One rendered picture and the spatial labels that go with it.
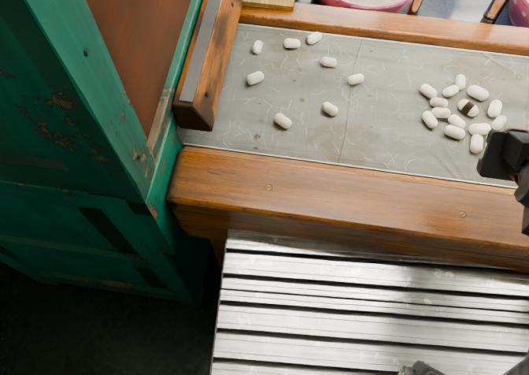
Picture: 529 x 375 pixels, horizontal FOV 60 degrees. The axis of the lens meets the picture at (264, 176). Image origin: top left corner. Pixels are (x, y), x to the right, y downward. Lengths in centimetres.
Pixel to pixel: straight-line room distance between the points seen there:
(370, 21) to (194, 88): 41
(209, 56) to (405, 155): 38
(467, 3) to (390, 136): 47
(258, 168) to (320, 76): 24
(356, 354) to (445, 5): 80
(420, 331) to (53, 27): 68
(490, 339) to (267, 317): 36
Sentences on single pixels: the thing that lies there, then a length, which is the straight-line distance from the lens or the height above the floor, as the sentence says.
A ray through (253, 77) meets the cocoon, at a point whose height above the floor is 76.
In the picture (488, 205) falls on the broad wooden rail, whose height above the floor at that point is 76.
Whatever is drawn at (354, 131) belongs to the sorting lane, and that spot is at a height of 74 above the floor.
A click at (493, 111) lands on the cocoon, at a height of 76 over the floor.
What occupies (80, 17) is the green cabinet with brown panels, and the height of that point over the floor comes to 115.
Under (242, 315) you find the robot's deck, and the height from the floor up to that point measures 67.
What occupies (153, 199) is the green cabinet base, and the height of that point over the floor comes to 81.
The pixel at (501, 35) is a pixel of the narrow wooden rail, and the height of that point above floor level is 76.
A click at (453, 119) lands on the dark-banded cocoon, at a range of 89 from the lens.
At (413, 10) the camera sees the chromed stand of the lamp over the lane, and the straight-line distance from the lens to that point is 103.
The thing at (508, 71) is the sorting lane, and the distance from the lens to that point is 103.
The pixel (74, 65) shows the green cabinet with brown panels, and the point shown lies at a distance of 45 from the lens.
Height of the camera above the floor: 145
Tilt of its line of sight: 64 degrees down
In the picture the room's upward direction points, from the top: straight up
